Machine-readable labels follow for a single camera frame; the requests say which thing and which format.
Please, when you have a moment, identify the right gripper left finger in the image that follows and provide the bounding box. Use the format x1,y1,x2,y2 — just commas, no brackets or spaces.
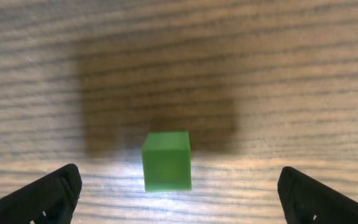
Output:
0,163,83,224

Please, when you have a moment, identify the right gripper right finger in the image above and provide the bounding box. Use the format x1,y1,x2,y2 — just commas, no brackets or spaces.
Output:
277,166,358,224

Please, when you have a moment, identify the green cube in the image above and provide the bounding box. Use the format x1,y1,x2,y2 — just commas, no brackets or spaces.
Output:
141,130,193,192

